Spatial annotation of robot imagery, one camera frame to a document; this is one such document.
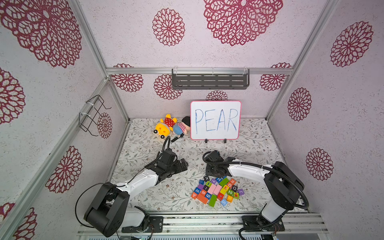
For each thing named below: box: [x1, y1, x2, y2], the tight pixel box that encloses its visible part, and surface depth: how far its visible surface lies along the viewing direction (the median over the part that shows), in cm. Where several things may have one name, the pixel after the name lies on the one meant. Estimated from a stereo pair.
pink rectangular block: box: [207, 183, 223, 196], surface depth 85 cm
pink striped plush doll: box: [173, 116, 191, 138], surface depth 108 cm
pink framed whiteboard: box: [190, 100, 242, 140], surface depth 105 cm
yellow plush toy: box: [153, 114, 178, 139], surface depth 111 cm
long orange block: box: [196, 193, 208, 205], surface depth 83 cm
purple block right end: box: [237, 188, 245, 196], surface depth 85 cm
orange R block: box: [227, 178, 237, 189], surface depth 89 cm
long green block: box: [219, 177, 229, 187], surface depth 89 cm
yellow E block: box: [219, 185, 230, 195], surface depth 85 cm
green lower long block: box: [209, 194, 217, 208], surface depth 83 cm
